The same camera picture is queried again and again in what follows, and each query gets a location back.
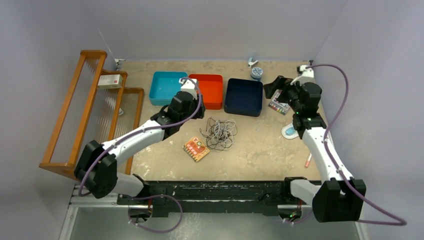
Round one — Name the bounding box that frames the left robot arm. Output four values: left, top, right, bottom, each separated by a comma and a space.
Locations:
73, 91, 205, 205

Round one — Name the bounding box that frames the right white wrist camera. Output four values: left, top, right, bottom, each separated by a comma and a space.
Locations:
290, 64, 315, 86

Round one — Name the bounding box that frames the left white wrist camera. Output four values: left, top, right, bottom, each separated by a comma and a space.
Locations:
179, 78, 198, 100

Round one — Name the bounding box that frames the dark blue plastic bin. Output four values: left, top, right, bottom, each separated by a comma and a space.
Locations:
224, 78, 263, 117

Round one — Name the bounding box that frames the small grey clip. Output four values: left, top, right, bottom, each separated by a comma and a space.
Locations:
247, 57, 259, 69

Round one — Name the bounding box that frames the aluminium frame rail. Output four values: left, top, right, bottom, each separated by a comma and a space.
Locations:
67, 185, 360, 211

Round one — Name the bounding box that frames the teal plastic bin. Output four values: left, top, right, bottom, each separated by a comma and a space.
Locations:
148, 71, 188, 106

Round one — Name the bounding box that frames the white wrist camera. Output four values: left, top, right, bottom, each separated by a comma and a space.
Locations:
290, 64, 315, 86
179, 78, 198, 100

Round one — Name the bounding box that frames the orange plastic bin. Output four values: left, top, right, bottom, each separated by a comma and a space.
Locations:
189, 74, 223, 110

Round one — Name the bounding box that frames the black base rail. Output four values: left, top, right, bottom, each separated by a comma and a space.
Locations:
117, 180, 324, 218

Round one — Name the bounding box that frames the wooden rack shelf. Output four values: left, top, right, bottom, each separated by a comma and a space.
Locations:
39, 50, 144, 179

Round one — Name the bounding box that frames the white red small box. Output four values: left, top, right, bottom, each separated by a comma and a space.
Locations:
97, 74, 123, 89

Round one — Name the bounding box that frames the dark cable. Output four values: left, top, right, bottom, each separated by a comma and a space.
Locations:
199, 116, 239, 152

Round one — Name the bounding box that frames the colour marker pack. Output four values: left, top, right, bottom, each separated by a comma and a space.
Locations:
268, 89, 291, 115

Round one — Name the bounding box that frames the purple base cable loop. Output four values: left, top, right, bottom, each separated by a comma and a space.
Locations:
127, 193, 185, 234

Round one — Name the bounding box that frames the pink white pen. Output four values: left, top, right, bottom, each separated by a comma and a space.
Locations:
304, 153, 312, 168

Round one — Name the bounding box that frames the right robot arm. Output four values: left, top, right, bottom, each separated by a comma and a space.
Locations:
263, 76, 367, 223

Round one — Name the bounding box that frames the white thin cable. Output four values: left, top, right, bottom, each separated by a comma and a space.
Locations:
202, 118, 238, 147

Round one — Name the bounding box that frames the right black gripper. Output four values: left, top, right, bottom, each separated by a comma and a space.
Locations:
262, 76, 304, 114

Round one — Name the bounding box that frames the blue packaged tool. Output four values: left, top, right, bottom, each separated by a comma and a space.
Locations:
281, 123, 299, 140

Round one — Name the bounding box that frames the blue white tape roll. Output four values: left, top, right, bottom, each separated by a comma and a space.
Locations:
250, 67, 264, 82

